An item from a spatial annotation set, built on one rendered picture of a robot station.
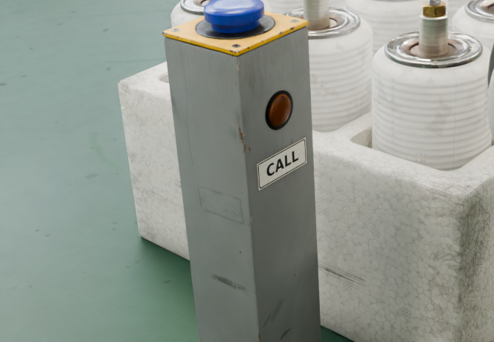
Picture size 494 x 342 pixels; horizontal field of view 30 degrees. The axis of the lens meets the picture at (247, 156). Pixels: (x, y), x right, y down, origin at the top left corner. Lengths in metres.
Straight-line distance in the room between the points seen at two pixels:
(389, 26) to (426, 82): 0.17
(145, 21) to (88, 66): 0.22
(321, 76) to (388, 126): 0.08
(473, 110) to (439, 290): 0.14
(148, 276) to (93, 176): 0.24
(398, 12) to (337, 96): 0.11
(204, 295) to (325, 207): 0.13
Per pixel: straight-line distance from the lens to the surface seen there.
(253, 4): 0.61
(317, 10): 0.79
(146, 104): 0.89
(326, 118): 0.79
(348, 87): 0.78
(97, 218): 1.04
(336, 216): 0.76
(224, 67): 0.58
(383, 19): 0.86
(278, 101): 0.61
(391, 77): 0.71
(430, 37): 0.73
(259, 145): 0.61
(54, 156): 1.20
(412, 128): 0.72
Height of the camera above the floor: 0.51
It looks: 27 degrees down
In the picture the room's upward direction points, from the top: 5 degrees counter-clockwise
